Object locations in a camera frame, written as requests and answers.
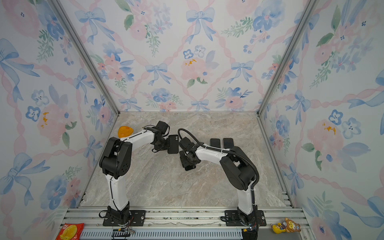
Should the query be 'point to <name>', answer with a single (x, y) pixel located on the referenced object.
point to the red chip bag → (71, 231)
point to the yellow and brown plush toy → (288, 225)
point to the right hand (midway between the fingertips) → (186, 160)
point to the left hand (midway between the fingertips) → (170, 146)
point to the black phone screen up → (228, 143)
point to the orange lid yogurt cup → (124, 131)
